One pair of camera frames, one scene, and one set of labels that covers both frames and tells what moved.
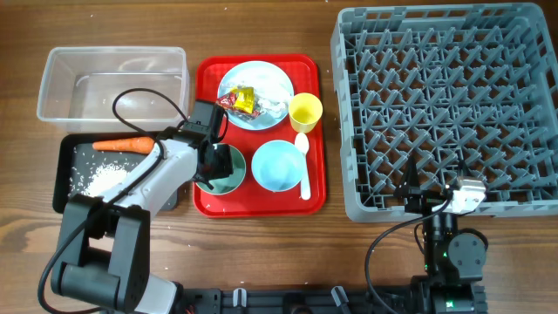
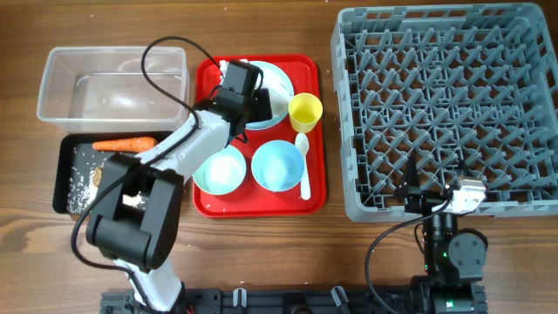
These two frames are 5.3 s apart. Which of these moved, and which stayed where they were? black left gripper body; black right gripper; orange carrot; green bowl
Moved: black left gripper body
Stayed: green bowl; black right gripper; orange carrot
